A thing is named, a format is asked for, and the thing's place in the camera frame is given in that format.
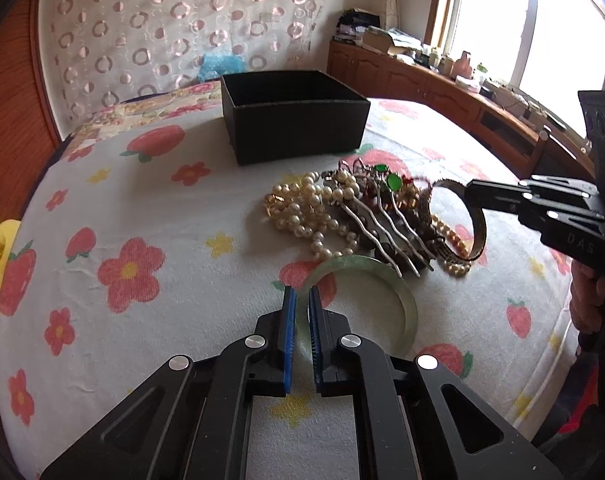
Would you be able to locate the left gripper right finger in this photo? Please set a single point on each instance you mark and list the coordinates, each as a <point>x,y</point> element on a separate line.
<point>336,351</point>

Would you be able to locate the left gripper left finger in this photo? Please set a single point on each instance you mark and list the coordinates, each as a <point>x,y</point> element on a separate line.
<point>272,373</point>

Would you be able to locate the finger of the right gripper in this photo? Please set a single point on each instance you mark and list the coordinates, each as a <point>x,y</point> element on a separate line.
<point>555,187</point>
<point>493,195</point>

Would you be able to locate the dark metal bangle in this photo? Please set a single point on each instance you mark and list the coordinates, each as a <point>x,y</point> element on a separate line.
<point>478,220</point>

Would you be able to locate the green jade bangle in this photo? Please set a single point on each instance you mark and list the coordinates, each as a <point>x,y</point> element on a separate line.
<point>366,265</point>

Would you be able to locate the silver ornate hair comb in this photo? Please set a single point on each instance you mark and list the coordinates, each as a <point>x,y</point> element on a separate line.
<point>370,201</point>

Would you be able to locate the person's right hand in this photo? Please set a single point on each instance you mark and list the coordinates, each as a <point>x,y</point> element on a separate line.
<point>587,298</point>

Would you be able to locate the wooden side cabinet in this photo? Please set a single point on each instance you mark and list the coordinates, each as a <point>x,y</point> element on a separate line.
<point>518,146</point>

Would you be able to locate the strawberry flower print sheet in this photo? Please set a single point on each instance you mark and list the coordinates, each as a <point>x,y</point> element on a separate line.
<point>122,264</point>

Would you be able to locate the clutter pile on cabinet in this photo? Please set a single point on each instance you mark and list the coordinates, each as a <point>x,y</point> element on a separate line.
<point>363,29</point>

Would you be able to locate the black open cardboard box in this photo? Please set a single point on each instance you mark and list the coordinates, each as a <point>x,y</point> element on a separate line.
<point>281,114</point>

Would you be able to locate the floral quilt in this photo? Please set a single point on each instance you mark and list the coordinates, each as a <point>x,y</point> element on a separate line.
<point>145,111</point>

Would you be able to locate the blue bubble wrap bag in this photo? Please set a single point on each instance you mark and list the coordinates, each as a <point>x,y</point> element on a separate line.
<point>215,66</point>

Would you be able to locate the wooden wardrobe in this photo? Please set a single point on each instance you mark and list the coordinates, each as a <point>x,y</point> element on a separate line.
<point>28,134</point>

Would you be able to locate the pink circle pattern curtain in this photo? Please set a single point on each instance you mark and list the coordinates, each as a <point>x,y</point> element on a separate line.
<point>99,53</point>

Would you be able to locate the window with wooden frame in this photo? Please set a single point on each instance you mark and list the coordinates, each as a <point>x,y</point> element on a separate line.
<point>546,51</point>

